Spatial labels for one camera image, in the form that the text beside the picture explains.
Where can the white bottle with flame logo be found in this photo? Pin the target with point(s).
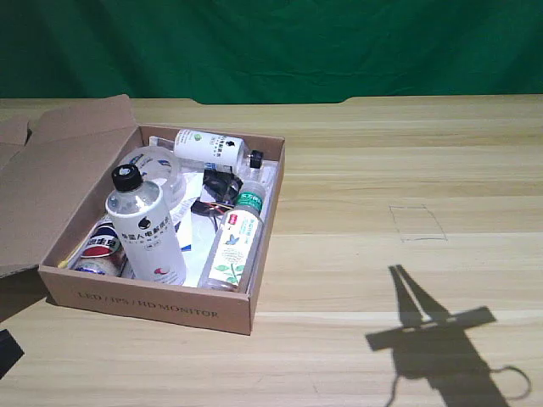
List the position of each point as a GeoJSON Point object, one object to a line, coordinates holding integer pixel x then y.
{"type": "Point", "coordinates": [148, 237]}

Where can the clear bottle with green cap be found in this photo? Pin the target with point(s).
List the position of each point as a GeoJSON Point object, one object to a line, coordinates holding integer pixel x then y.
{"type": "Point", "coordinates": [231, 250]}

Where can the white bottle with green sticker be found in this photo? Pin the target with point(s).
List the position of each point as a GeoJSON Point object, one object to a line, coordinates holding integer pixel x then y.
{"type": "Point", "coordinates": [203, 146]}

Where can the brown cardboard box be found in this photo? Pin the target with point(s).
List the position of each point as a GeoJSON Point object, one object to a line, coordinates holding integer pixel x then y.
{"type": "Point", "coordinates": [148, 303]}

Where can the clear tape roll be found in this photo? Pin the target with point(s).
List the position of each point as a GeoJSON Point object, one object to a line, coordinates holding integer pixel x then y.
{"type": "Point", "coordinates": [176, 178]}

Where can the green backdrop cloth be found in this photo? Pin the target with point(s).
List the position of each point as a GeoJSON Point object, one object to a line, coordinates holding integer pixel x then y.
{"type": "Point", "coordinates": [271, 46]}

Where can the blue red drink can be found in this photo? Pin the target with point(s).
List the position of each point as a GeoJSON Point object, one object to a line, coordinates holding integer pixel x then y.
{"type": "Point", "coordinates": [99, 248]}

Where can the yellow stick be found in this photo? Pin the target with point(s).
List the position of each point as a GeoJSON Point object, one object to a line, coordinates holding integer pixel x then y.
{"type": "Point", "coordinates": [63, 263]}

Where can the black angular object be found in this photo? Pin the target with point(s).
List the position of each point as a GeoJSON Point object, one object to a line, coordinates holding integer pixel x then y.
{"type": "Point", "coordinates": [8, 354]}

